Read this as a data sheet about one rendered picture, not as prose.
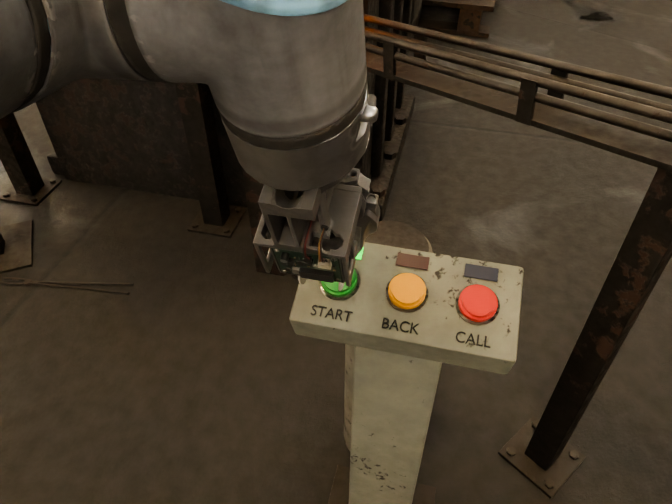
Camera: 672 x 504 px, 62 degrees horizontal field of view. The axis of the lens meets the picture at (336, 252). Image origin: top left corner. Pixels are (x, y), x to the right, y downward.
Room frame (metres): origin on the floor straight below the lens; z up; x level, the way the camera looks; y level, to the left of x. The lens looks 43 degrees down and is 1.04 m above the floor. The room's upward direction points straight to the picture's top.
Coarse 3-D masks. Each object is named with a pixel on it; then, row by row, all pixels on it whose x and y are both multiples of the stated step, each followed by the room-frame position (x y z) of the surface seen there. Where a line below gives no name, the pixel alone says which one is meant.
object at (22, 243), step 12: (0, 228) 1.22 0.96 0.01; (12, 228) 1.22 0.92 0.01; (24, 228) 1.22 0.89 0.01; (0, 240) 1.14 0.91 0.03; (12, 240) 1.17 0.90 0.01; (24, 240) 1.17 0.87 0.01; (0, 252) 1.11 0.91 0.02; (12, 252) 1.12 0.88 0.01; (24, 252) 1.12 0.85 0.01; (0, 264) 1.07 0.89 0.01; (12, 264) 1.07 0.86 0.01; (24, 264) 1.07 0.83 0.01
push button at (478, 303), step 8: (472, 288) 0.41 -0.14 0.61; (480, 288) 0.41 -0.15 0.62; (488, 288) 0.41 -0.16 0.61; (464, 296) 0.40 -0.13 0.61; (472, 296) 0.40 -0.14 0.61; (480, 296) 0.40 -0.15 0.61; (488, 296) 0.40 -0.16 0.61; (464, 304) 0.39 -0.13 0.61; (472, 304) 0.39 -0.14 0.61; (480, 304) 0.39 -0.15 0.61; (488, 304) 0.39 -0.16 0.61; (496, 304) 0.39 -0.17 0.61; (464, 312) 0.38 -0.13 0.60; (472, 312) 0.38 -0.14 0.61; (480, 312) 0.38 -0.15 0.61; (488, 312) 0.38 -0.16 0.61; (472, 320) 0.38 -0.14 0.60; (480, 320) 0.38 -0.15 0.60
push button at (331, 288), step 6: (354, 270) 0.44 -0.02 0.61; (354, 276) 0.43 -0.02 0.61; (324, 282) 0.42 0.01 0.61; (336, 282) 0.42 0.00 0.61; (354, 282) 0.42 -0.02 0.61; (324, 288) 0.42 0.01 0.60; (330, 288) 0.41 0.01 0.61; (336, 288) 0.41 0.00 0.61; (348, 288) 0.42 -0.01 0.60; (354, 288) 0.42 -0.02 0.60; (330, 294) 0.41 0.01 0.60; (336, 294) 0.41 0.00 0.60; (342, 294) 0.41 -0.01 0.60
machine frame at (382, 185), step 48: (384, 0) 1.37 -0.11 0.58; (48, 96) 1.45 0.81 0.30; (96, 96) 1.41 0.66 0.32; (144, 96) 1.38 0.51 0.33; (384, 96) 1.37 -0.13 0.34; (96, 144) 1.43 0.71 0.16; (144, 144) 1.39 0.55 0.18; (384, 144) 1.56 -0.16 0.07; (192, 192) 1.36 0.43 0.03; (240, 192) 1.32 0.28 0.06; (384, 192) 1.29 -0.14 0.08
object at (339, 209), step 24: (264, 192) 0.29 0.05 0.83; (288, 192) 0.31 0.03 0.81; (312, 192) 0.29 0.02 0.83; (336, 192) 0.34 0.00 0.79; (360, 192) 0.34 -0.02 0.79; (264, 216) 0.29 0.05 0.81; (288, 216) 0.28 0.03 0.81; (312, 216) 0.28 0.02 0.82; (336, 216) 0.32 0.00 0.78; (360, 216) 0.36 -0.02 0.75; (264, 240) 0.31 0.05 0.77; (288, 240) 0.30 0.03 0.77; (312, 240) 0.31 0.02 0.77; (336, 240) 0.31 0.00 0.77; (264, 264) 0.32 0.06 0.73; (288, 264) 0.31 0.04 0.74; (312, 264) 0.30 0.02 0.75; (336, 264) 0.30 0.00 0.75
